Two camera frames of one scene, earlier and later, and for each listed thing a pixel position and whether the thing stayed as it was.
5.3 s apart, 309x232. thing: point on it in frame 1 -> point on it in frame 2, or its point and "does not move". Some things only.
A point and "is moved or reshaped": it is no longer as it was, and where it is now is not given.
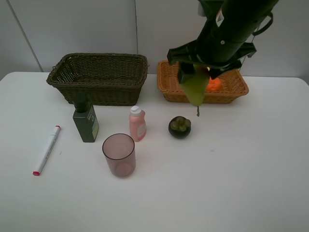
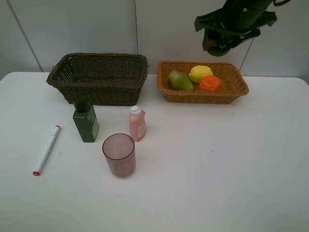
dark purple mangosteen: x=179 y=127 is moved or reshaped
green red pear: x=195 y=85 -> x=178 y=80
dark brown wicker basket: x=107 y=79 does not move
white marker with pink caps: x=47 y=151 does not move
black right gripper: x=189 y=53 -> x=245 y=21
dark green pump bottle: x=85 y=118 does not move
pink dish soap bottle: x=137 y=123 does not move
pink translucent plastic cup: x=119 y=150 does not move
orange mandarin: x=214 y=84 does not move
